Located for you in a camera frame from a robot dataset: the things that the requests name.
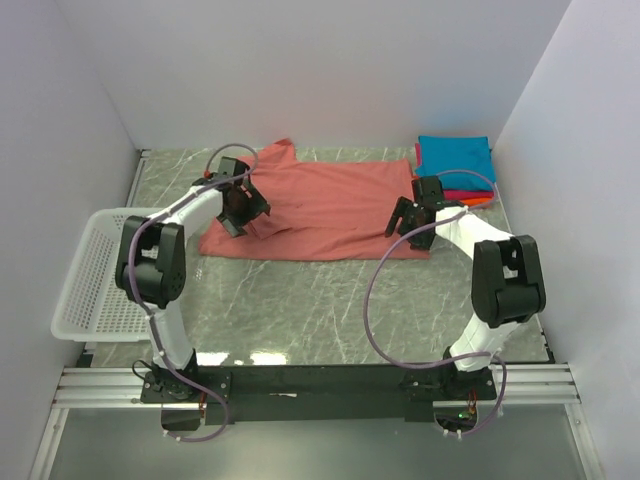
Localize folded magenta t shirt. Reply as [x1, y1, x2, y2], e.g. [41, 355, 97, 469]
[413, 143, 495, 206]

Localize folded blue t shirt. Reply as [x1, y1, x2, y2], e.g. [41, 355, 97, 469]
[416, 135, 496, 192]

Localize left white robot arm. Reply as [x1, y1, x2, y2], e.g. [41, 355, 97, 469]
[115, 156, 271, 402]

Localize black base beam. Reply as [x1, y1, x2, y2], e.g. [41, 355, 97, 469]
[140, 364, 497, 425]

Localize aluminium frame rail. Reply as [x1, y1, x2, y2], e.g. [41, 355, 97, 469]
[53, 364, 581, 409]

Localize salmon pink t shirt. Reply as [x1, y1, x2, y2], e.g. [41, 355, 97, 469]
[198, 139, 426, 262]

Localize folded orange t shirt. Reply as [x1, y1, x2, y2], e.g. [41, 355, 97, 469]
[411, 176, 495, 207]

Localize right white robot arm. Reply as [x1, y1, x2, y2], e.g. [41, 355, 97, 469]
[384, 176, 546, 399]

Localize white plastic basket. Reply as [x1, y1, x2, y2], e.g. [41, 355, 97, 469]
[51, 207, 157, 343]

